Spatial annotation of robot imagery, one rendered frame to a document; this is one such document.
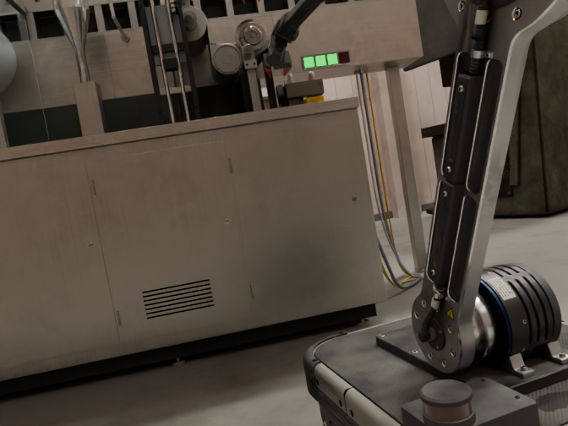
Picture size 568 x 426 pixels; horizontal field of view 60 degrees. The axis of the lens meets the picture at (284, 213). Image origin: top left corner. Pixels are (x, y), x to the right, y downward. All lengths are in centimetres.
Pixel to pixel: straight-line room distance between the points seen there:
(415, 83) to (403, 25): 332
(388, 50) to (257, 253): 133
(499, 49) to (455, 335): 44
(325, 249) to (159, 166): 69
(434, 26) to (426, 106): 174
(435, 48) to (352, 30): 189
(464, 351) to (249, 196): 116
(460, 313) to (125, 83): 201
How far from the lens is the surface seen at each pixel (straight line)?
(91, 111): 225
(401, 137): 280
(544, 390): 93
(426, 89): 611
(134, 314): 191
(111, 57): 255
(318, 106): 188
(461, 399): 72
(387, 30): 271
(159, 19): 212
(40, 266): 195
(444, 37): 442
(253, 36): 219
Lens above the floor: 64
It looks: 4 degrees down
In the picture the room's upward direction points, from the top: 9 degrees counter-clockwise
